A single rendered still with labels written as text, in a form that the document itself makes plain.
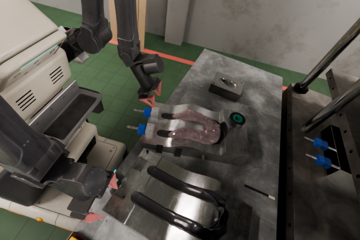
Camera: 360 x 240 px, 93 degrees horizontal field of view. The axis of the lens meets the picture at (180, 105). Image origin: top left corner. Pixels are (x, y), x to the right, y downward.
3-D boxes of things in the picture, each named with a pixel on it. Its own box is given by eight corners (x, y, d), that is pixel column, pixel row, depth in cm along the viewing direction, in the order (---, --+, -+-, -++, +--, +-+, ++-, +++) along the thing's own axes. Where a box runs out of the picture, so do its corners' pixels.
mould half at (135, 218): (106, 214, 64) (98, 207, 54) (143, 156, 80) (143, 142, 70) (233, 293, 55) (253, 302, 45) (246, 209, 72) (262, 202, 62)
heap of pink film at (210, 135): (166, 140, 81) (168, 131, 75) (172, 111, 93) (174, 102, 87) (219, 150, 82) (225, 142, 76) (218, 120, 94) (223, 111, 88)
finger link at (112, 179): (127, 182, 53) (111, 169, 47) (117, 208, 49) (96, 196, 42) (111, 180, 56) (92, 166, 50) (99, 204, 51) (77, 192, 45)
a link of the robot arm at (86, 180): (42, 135, 37) (6, 174, 31) (80, 136, 32) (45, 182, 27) (80, 162, 44) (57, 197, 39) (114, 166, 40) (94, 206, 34)
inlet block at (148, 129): (126, 133, 84) (125, 127, 80) (129, 125, 87) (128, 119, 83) (152, 139, 84) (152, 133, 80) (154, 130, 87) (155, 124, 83)
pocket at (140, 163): (131, 170, 70) (130, 166, 68) (138, 159, 74) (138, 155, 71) (140, 175, 70) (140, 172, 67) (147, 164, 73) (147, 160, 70)
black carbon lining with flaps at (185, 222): (128, 202, 61) (125, 195, 54) (151, 163, 72) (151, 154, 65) (218, 255, 56) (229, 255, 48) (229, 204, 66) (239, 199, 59)
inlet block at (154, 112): (132, 116, 91) (132, 110, 87) (135, 109, 94) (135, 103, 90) (157, 121, 91) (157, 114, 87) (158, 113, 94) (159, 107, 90)
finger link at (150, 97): (164, 99, 78) (156, 83, 72) (158, 110, 74) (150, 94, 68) (151, 99, 81) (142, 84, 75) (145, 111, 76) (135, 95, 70)
